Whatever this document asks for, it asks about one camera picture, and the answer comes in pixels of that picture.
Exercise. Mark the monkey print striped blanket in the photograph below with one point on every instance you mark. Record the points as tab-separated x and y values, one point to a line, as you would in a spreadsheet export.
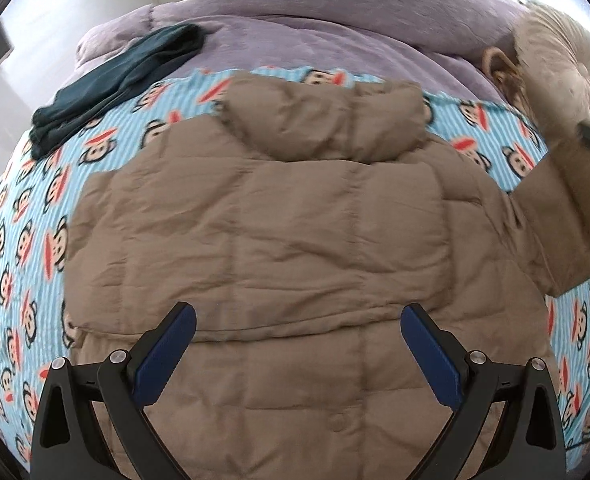
25	240

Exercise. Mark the purple plush blanket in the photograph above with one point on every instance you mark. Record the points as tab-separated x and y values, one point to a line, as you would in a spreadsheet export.
325	25

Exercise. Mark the dark teal garment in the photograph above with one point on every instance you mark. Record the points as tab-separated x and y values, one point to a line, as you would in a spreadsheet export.
120	77

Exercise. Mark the beige round pleated pillow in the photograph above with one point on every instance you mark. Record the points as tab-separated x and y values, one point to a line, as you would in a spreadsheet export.
565	65

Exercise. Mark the brown plush toy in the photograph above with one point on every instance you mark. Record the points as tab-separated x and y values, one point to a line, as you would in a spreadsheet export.
497	67

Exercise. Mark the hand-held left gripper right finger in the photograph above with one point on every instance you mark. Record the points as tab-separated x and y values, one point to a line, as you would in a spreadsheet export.
431	355

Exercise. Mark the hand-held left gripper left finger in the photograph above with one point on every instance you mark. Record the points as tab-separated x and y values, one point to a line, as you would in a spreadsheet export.
167	345

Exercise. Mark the brown puffer jacket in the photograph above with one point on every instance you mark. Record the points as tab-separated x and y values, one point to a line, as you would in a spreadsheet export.
285	240

